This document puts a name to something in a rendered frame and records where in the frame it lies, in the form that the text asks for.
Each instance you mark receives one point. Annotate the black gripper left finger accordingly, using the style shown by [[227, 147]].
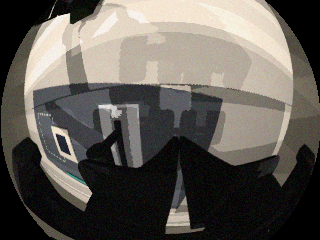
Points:
[[154, 183]]

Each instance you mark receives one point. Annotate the white square tile with dark square center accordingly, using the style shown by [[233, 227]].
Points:
[[64, 143]]

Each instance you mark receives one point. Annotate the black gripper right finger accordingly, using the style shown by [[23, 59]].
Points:
[[209, 181]]

